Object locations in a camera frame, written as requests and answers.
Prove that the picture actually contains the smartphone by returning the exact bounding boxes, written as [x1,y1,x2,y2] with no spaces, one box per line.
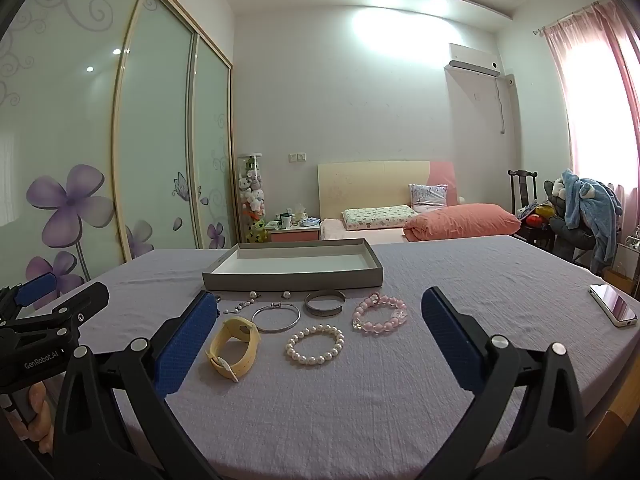
[589,284,639,329]

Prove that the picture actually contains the floral sliding door wardrobe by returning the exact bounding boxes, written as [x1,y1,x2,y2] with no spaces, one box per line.
[0,0,236,311]

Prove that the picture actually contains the bed with pink sheet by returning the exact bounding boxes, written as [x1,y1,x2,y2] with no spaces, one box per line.
[320,217,416,245]

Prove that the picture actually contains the white pearl bracelet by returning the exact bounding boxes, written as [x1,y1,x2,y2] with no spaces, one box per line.
[285,325,346,366]

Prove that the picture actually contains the pink bead bracelet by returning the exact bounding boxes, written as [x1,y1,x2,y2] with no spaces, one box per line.
[351,294,411,337]

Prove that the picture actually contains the colourful toys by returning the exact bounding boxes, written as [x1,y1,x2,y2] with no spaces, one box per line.
[517,202,557,228]

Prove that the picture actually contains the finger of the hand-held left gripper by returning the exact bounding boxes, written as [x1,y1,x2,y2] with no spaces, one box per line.
[10,281,110,348]
[0,272,57,318]

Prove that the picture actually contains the dark wooden chair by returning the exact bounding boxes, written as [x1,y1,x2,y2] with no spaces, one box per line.
[507,169,556,251]

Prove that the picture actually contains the grey chair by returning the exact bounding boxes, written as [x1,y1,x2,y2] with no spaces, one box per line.
[542,180,621,266]

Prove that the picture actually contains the small lilac pillow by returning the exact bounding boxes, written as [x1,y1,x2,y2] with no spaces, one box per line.
[408,183,449,212]

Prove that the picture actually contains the pink and white nightstand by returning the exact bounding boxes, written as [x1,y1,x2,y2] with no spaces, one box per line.
[270,225,321,243]

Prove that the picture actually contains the curtain rod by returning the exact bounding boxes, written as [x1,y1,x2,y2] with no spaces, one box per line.
[532,7,608,36]

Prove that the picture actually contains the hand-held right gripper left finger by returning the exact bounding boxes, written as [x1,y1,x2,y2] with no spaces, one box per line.
[52,290,226,480]

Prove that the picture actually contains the folded pink quilt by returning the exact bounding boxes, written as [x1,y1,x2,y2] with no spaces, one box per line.
[403,203,522,242]

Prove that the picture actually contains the white air conditioner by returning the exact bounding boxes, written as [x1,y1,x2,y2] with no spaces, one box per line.
[447,42,502,78]

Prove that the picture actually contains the blue plush garment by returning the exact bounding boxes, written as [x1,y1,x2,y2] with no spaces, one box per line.
[560,169,623,273]

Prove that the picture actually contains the yellow wide bangle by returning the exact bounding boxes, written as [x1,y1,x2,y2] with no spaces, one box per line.
[206,316,262,383]

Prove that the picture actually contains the clear tube of plush toys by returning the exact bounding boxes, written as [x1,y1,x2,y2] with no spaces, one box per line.
[237,154,266,243]

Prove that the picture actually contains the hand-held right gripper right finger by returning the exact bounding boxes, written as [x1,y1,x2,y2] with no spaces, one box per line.
[415,286,591,480]

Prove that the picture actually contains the grey cardboard tray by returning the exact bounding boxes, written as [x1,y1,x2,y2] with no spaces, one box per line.
[202,238,385,293]

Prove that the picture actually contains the purple tablecloth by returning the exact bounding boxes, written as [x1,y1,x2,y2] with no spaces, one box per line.
[50,234,640,480]

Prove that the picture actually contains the floral print pillow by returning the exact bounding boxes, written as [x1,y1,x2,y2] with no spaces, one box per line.
[341,205,420,232]

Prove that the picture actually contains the thin silver bangle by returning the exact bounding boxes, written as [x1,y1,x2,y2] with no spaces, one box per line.
[251,301,302,334]

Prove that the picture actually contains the wide metal bangle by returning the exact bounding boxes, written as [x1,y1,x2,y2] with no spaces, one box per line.
[304,289,346,317]

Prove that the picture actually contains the air conditioner power cord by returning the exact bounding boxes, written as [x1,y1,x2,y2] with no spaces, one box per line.
[495,77,506,135]

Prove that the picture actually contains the beige and pink headboard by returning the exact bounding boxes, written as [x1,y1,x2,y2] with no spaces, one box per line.
[318,160,458,221]

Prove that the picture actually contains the person's left hand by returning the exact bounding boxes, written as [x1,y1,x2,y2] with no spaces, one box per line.
[15,382,55,456]

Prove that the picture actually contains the pink curtain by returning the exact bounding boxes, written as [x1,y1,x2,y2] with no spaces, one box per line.
[542,0,640,281]

